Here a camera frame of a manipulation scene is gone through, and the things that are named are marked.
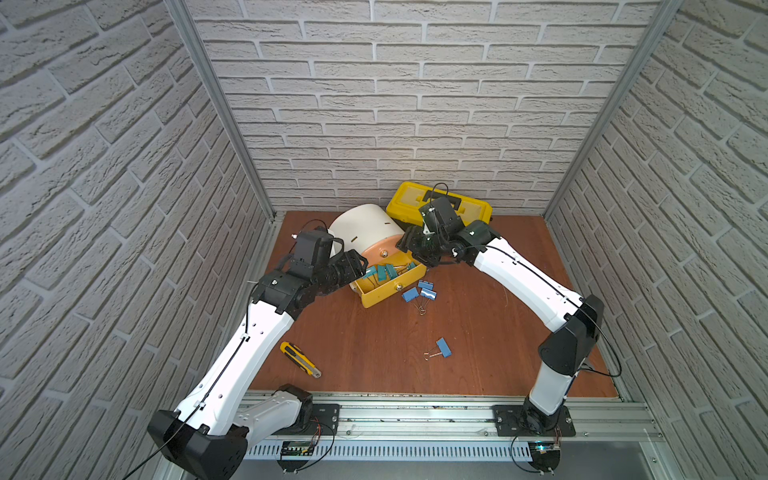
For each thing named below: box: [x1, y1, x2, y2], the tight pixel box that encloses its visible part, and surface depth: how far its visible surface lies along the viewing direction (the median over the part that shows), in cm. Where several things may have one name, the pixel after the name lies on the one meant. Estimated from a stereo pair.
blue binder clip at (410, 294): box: [402, 287, 419, 303], surface depth 97 cm
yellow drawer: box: [354, 250, 427, 308], surface depth 85 cm
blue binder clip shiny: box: [420, 287, 437, 300], surface depth 98 cm
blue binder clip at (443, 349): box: [423, 337, 452, 361], surface depth 87 cm
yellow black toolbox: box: [386, 182, 493, 225], surface depth 102 cm
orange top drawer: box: [362, 235, 410, 267], surface depth 82 cm
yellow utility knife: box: [280, 341, 322, 379], surface depth 84 cm
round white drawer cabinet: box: [328, 204, 405, 257], surface depth 89 cm
